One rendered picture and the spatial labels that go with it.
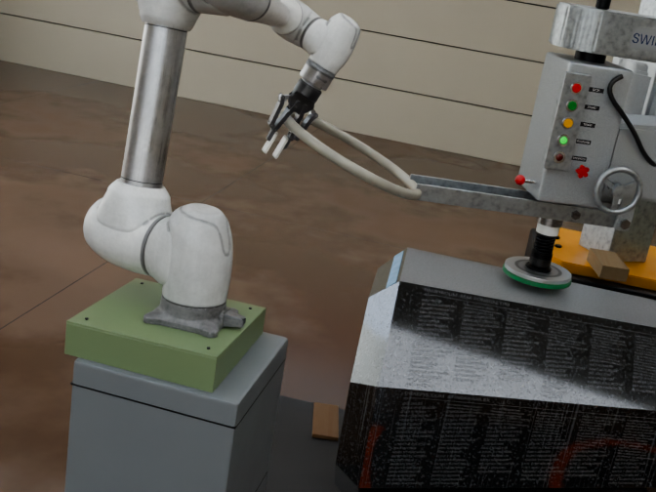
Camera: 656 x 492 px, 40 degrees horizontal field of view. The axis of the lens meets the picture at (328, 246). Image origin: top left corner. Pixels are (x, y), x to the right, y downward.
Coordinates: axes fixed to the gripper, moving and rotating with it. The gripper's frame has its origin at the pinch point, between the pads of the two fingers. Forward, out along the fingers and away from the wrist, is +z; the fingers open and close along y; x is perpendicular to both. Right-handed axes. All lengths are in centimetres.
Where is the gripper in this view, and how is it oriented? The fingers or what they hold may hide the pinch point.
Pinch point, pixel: (274, 144)
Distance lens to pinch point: 264.9
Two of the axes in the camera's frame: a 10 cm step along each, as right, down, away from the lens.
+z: -5.2, 8.2, 2.3
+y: 7.9, 3.6, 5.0
